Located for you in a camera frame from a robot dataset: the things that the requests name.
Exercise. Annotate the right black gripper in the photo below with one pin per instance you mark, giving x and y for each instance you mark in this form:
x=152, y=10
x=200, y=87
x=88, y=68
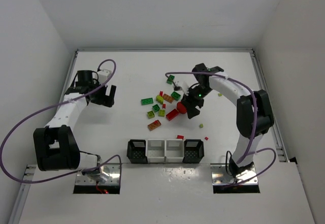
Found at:
x=191, y=102

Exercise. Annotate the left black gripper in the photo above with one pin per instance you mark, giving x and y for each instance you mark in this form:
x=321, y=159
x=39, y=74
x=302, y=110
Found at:
x=102, y=97

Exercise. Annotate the long red lego brick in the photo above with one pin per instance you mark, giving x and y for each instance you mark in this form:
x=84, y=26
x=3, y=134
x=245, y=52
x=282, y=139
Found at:
x=172, y=114

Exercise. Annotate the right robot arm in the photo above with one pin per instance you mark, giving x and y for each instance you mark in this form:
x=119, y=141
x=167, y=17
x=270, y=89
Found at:
x=253, y=111

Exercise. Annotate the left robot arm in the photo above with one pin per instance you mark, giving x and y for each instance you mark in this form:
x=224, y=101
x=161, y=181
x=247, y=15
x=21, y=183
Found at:
x=55, y=145

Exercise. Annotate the green lego brick right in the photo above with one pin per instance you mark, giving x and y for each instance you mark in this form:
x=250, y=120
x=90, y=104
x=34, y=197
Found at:
x=176, y=96

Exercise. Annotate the tan lego plate upper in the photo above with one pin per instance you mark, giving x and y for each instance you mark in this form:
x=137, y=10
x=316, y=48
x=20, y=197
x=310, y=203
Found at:
x=168, y=98

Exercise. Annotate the tan lego plate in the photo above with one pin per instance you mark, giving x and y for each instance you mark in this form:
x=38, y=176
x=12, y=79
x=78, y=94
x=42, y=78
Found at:
x=168, y=98
x=154, y=126

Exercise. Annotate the lime curved lego brick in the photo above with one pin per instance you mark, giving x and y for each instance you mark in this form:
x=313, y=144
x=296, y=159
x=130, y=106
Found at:
x=159, y=99

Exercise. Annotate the dark green square lego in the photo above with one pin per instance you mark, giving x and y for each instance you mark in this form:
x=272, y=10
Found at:
x=155, y=108

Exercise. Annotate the far green lego brick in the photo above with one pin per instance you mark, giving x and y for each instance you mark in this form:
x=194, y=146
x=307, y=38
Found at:
x=170, y=79

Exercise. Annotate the tan lego plate lower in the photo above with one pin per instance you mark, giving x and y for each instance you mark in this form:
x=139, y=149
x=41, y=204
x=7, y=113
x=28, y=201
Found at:
x=154, y=126

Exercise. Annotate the long green lego brick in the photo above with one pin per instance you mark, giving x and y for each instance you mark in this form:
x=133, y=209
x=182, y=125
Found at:
x=147, y=101

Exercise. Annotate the far right black bin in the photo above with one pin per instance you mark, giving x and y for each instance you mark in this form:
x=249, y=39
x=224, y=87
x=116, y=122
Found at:
x=193, y=151

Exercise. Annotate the black bin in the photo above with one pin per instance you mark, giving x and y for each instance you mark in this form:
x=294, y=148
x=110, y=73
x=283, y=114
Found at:
x=136, y=151
x=193, y=151

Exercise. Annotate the right white bin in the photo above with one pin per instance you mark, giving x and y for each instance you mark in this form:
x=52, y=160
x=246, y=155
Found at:
x=174, y=151

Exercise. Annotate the white bin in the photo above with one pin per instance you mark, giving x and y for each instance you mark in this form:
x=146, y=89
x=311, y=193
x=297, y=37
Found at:
x=174, y=151
x=155, y=151

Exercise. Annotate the left white bin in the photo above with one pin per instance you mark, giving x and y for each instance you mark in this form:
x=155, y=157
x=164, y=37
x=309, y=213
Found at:
x=155, y=151

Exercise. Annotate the far left black bin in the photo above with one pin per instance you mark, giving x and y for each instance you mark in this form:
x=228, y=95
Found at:
x=136, y=151

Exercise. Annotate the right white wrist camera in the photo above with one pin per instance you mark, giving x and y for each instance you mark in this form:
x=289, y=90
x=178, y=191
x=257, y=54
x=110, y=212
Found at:
x=181, y=86

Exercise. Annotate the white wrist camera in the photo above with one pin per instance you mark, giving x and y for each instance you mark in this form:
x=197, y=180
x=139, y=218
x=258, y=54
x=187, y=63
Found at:
x=103, y=75
x=181, y=86

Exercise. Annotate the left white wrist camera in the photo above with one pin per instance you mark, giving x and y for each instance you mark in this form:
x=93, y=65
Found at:
x=103, y=75

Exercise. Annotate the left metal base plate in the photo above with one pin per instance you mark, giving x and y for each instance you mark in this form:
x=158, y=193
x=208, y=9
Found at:
x=107, y=175

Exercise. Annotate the metal base plate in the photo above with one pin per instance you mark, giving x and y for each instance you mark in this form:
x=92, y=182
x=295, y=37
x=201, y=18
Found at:
x=107, y=175
x=221, y=178

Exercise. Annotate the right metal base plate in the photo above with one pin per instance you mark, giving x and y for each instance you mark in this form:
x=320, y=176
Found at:
x=221, y=178

